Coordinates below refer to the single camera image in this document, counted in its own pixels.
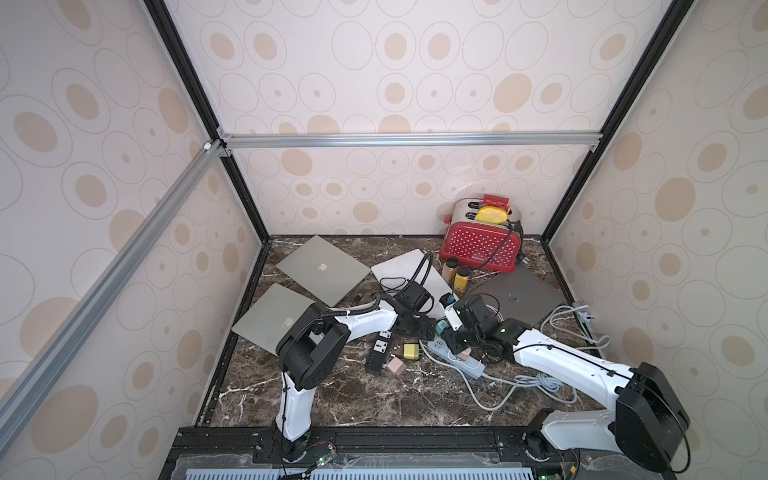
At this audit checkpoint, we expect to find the green charger plug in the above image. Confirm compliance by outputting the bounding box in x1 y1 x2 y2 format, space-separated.
435 319 450 336

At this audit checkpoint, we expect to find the black power strip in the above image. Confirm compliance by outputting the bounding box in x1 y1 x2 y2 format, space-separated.
364 330 392 375

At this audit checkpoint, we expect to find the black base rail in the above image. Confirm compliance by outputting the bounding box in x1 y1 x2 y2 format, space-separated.
160 427 656 479

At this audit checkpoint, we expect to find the pink charger on blue strip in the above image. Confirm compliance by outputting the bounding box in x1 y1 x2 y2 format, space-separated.
457 348 472 362

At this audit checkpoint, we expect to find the white cable bundle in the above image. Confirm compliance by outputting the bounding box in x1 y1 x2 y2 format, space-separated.
419 302 613 413

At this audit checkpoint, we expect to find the silver laptop front left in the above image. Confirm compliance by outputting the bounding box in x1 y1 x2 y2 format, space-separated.
232 284 313 355

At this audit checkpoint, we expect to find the yellow charger plug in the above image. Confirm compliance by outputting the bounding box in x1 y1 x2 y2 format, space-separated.
403 343 420 361

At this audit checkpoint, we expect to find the yellow bottle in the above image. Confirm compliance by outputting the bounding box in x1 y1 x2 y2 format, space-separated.
453 265 472 295

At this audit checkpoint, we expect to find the white laptop centre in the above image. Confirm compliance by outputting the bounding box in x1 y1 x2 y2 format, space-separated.
372 249 452 320

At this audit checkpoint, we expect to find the yellow toast toy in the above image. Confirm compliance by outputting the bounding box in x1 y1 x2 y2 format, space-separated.
474 205 509 225

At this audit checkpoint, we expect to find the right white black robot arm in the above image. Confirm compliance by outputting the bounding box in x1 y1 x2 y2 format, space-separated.
436 294 690 473

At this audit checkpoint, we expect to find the horizontal aluminium frame bar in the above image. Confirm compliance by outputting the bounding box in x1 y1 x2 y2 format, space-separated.
224 131 603 149

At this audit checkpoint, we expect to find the red toaster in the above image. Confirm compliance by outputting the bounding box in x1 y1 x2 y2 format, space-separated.
440 196 524 273

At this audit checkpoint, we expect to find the red toast toy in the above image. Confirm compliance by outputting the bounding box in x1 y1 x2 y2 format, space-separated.
480 195 510 211

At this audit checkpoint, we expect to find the dark grey laptop right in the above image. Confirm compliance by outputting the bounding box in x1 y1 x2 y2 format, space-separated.
472 266 566 327

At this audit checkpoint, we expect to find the silver laptop back left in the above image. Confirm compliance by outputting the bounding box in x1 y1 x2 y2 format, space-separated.
277 236 371 307

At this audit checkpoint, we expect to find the light blue power strip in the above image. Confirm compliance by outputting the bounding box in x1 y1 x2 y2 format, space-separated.
426 337 485 380

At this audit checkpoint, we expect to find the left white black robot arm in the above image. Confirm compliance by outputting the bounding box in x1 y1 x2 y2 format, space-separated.
276 281 436 444

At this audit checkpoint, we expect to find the pink charger plug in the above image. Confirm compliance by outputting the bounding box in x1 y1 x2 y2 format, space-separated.
386 357 407 377

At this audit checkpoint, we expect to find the silver laptop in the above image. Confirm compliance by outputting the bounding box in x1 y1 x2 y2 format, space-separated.
277 236 371 307
232 284 313 355

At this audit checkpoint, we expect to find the black toaster cable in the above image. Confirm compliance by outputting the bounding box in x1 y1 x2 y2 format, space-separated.
479 218 532 271

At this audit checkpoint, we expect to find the diagonal aluminium frame bar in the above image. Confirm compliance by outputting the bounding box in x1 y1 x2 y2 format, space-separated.
1 139 224 455

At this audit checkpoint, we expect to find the black charger cable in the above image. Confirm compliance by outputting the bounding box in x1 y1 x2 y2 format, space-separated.
341 272 433 364

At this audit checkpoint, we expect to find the brown lid bottle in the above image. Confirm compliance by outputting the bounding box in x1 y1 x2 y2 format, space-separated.
441 257 460 287

